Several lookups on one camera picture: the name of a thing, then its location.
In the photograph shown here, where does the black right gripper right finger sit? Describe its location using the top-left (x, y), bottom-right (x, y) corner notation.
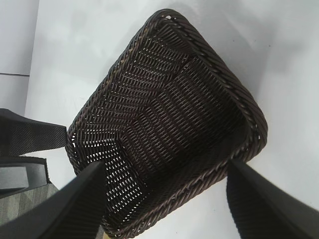
top-left (225, 159), bottom-right (319, 239)

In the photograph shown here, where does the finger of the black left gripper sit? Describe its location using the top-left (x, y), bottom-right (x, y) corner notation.
top-left (0, 156), bottom-right (48, 193)
top-left (0, 108), bottom-right (68, 157)

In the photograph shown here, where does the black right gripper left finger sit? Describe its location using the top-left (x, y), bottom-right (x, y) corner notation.
top-left (0, 161), bottom-right (107, 239)

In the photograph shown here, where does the dark brown wicker basket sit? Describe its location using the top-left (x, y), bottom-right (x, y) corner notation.
top-left (64, 8), bottom-right (269, 236)

